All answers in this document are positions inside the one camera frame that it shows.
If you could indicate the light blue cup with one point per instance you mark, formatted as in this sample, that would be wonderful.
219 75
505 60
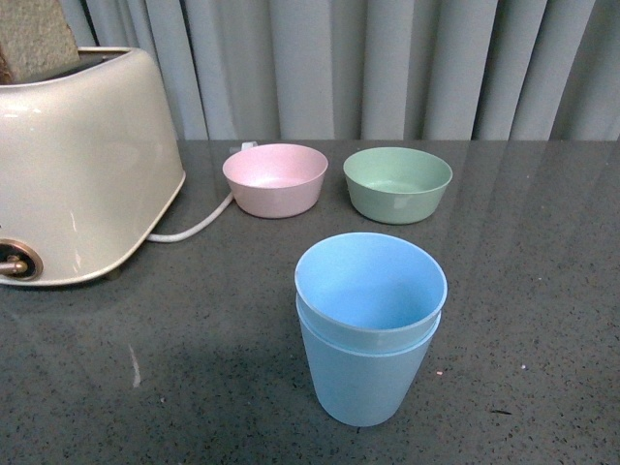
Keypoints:
360 388
370 292

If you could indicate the pink bowl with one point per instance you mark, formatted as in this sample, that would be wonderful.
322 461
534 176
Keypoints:
275 181

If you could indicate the green bowl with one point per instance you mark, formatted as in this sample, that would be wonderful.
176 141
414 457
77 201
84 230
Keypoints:
396 185

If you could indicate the grey pleated curtain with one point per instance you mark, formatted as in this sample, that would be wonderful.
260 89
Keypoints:
374 70

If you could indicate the cream two-slot toaster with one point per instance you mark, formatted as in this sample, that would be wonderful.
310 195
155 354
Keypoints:
89 165

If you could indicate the brown bread slice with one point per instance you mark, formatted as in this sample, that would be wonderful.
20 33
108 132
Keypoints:
36 39

